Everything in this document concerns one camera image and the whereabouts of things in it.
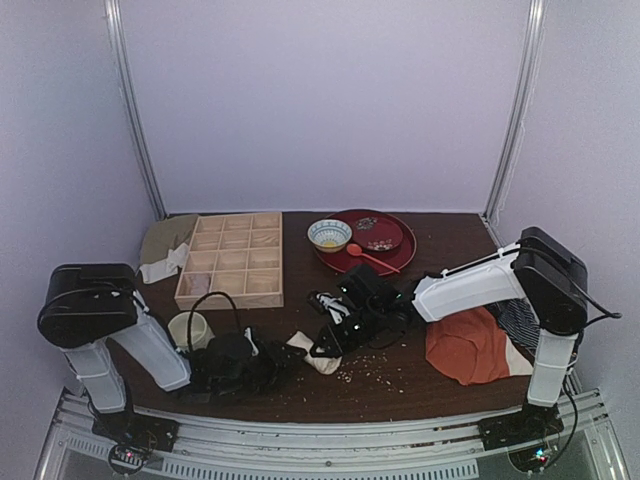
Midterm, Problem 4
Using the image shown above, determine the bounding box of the beige underwear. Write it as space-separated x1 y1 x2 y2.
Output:
286 331 342 376

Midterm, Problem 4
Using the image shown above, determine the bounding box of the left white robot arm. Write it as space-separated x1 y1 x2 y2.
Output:
36 263 307 414

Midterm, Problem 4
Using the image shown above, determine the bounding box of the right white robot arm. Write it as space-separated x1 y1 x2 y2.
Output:
310 227 588 408

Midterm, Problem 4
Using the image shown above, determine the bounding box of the orange underwear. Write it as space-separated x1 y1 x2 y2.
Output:
425 307 533 386

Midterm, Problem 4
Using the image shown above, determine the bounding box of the striped dark underwear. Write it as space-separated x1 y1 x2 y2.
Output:
487 299 540 355

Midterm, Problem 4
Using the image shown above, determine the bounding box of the white ceramic mug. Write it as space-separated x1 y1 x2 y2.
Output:
168 312 215 352

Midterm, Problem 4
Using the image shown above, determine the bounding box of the round red tray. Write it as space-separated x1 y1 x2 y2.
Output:
315 209 417 276

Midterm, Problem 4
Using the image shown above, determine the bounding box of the red plastic spoon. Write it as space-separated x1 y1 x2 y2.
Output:
346 243 400 273

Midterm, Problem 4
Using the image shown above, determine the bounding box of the red floral small plate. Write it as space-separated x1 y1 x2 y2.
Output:
351 215 404 252

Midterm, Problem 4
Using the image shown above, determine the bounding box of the blue patterned bowl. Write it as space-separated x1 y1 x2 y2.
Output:
307 219 352 253

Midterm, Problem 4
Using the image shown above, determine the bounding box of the wooden compartment tray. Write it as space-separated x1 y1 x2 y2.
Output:
174 212 284 311

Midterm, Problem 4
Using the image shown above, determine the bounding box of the olive cloth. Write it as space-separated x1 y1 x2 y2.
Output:
139 214 198 284

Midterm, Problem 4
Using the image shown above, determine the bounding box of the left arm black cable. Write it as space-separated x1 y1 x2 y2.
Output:
37 279 241 361

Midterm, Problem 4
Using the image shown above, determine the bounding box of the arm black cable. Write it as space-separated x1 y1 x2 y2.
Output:
37 279 241 361
519 237 624 451

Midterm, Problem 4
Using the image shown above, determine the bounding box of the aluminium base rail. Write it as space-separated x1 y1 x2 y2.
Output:
37 387 629 480

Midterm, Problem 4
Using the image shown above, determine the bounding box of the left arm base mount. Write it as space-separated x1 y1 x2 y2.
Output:
88 402 179 452

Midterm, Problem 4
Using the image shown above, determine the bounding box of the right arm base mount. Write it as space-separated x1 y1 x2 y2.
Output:
477 402 564 450

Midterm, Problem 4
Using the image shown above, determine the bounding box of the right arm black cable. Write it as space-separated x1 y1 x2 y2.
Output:
519 237 624 451

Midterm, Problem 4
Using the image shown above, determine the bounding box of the right aluminium frame post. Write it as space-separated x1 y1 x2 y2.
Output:
484 0 548 226

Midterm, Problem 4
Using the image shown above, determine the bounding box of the aluminium frame post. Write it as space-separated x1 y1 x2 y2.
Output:
484 0 548 226
103 0 167 220

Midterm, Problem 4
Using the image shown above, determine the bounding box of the left aluminium frame post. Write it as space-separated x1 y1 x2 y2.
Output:
103 0 167 220

